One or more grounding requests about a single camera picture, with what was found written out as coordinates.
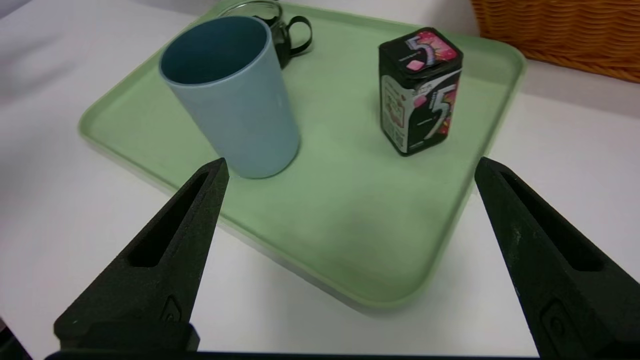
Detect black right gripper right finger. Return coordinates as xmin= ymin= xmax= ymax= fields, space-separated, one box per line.
xmin=474 ymin=156 xmax=640 ymax=358

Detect glass cup with black holder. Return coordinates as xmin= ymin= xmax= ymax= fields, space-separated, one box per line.
xmin=220 ymin=0 xmax=313 ymax=70

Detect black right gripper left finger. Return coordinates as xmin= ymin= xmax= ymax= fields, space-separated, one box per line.
xmin=53 ymin=157 xmax=230 ymax=353

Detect blue-grey plastic tumbler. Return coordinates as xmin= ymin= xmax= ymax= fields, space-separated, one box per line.
xmin=159 ymin=15 xmax=301 ymax=179

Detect orange wicker basket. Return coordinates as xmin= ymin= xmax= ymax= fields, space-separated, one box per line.
xmin=470 ymin=0 xmax=640 ymax=84

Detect black pink chewing gum box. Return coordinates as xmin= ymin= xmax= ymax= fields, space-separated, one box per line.
xmin=378 ymin=27 xmax=464 ymax=157

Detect light green plastic tray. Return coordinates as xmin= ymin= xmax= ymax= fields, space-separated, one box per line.
xmin=77 ymin=0 xmax=527 ymax=311

